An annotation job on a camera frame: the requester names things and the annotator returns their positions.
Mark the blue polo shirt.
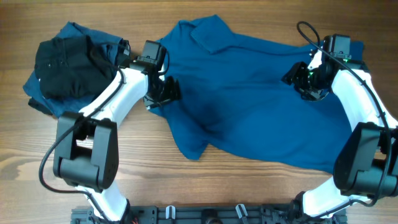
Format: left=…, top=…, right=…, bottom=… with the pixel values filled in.
left=153, top=15, right=351, bottom=173

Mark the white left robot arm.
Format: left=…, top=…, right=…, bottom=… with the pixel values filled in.
left=49, top=57, right=181, bottom=223

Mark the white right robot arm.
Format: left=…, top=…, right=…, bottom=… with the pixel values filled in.
left=282, top=50, right=397, bottom=223

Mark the navy blue folded shirt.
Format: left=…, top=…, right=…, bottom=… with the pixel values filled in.
left=23, top=22, right=130, bottom=118

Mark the dark green folded shirt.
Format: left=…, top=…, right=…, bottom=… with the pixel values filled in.
left=23, top=35, right=115, bottom=117

